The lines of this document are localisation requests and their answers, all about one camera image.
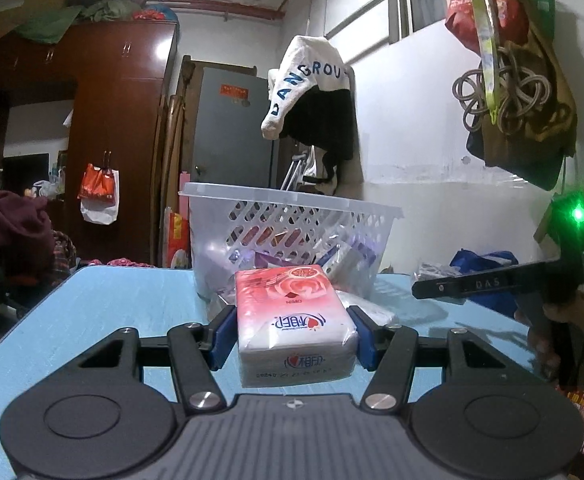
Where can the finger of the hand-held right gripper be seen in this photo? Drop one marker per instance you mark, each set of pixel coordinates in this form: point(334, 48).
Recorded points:
point(471, 286)

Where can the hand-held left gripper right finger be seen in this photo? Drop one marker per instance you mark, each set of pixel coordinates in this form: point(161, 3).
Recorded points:
point(365, 345)

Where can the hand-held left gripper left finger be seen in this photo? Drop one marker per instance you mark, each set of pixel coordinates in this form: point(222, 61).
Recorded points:
point(222, 340)

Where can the pink rose tissue pack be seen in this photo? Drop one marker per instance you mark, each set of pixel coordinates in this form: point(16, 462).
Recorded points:
point(292, 320)

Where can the white plastic lattice basket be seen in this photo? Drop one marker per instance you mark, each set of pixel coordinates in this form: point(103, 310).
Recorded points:
point(272, 220)

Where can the person's right hand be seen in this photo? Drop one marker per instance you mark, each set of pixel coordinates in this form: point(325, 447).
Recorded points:
point(539, 340)

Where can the blue tote bag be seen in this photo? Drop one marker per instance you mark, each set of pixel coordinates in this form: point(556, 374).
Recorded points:
point(491, 265)

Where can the red printed packet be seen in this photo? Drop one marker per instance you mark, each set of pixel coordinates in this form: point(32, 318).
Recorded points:
point(178, 237)

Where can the brown hanging bag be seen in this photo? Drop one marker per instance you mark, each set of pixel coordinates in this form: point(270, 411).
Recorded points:
point(551, 125)

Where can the white plastic bag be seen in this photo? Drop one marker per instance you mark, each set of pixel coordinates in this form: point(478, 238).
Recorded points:
point(99, 212)

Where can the metal crutches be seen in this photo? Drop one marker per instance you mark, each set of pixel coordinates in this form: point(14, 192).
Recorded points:
point(294, 170)

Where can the wooden sticks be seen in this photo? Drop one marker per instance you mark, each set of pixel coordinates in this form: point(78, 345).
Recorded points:
point(169, 160)

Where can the orange plastic bag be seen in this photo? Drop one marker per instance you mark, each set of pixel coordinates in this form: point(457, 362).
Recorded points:
point(94, 185)

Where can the grey door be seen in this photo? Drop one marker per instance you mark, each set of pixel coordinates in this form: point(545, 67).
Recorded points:
point(232, 130)

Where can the black garment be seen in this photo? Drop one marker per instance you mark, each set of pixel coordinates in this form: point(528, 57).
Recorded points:
point(332, 120)

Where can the maroon cloth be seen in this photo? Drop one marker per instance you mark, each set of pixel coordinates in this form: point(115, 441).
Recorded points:
point(7, 230)

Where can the red hanging bag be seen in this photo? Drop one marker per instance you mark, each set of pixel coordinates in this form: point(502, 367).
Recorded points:
point(471, 20)

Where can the brown wooden wardrobe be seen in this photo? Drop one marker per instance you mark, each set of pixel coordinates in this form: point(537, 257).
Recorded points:
point(112, 110)

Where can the black monitor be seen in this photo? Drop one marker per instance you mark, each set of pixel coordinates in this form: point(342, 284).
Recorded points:
point(24, 172)

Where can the white lettered garment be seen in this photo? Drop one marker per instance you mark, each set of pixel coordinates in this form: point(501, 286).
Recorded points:
point(297, 65)

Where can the green cloth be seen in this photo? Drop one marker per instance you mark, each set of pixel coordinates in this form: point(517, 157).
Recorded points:
point(57, 22)

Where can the wall socket with charger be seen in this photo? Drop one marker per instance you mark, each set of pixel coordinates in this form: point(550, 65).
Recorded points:
point(546, 225)

